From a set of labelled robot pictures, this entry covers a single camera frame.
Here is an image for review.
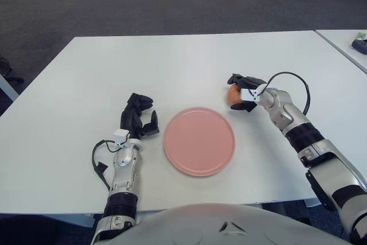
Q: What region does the yellow-red apple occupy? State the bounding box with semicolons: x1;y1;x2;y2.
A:
226;84;244;105

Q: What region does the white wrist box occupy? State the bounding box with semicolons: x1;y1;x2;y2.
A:
113;129;131;146
240;87;263;103

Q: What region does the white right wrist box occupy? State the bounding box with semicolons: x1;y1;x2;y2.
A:
240;87;263;103

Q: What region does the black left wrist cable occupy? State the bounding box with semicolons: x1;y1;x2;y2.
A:
91;140;121;191

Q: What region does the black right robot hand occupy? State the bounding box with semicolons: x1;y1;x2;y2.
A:
227;73;269;112

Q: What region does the black chair base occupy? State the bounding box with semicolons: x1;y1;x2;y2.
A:
0;52;24;84

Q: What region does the grey handheld controller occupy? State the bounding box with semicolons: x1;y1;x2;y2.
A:
352;39;367;55

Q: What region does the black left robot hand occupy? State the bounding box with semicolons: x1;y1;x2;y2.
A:
119;92;161;139

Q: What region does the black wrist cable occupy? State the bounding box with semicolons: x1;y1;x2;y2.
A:
259;71;311;114
91;140;121;191

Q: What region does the white table leg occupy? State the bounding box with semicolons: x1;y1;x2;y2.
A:
0;72;19;102

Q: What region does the pink round plate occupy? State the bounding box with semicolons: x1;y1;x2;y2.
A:
163;107;236;177

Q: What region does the grey robot torso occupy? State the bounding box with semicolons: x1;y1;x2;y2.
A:
106;202;353;245

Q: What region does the white table frame beam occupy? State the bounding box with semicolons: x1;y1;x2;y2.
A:
298;198;322;208

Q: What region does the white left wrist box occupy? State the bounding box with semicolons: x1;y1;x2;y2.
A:
113;129;131;146

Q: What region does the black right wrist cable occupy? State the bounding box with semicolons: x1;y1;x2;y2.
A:
259;71;311;114

